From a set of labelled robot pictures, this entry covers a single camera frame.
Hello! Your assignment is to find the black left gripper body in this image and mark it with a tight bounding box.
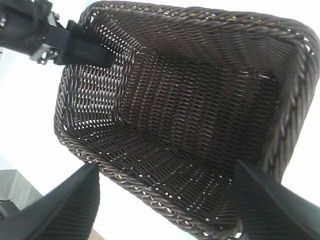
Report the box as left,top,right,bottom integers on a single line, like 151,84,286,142
0,0,61,66

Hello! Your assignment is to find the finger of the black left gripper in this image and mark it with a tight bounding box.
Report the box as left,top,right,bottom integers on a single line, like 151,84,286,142
47,19,118,69

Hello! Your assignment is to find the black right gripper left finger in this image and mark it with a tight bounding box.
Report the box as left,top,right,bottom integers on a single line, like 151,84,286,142
0,162,101,240

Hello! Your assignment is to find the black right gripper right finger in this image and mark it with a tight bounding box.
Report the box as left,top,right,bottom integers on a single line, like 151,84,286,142
233,159,320,240

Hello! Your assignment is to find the dark brown wicker basket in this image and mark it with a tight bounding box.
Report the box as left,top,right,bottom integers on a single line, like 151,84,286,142
53,0,320,240

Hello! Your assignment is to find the grey textured block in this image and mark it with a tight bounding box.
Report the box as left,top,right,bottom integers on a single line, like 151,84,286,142
0,169,44,211

